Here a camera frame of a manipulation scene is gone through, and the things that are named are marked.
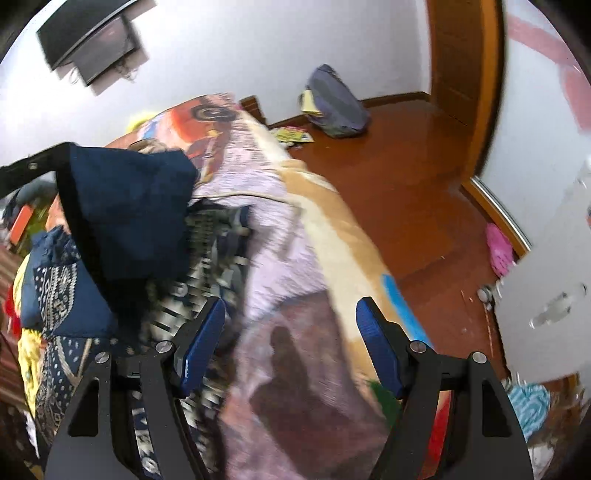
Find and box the navy patterned hooded jacket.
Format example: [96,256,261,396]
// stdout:
[17,144,253,480]

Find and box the turquoise patterned cloth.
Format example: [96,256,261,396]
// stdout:
[507,384,551,441]

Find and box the yellow garment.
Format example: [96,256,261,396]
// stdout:
[12,256,44,416]

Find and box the red garment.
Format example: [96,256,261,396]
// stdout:
[3,286,22,340]

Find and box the white cabinet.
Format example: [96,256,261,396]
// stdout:
[494,161,591,383]

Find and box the newspaper print bed cover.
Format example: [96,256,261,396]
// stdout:
[113,94,402,479]

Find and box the pink slipper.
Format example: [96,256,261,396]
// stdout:
[486,223,515,277]

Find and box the grey blue backpack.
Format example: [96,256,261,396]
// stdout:
[298,64,370,138]

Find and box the brown wooden door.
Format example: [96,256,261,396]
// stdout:
[427,0,504,182]

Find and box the wall mounted black television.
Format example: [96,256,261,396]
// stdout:
[37,0,139,86]

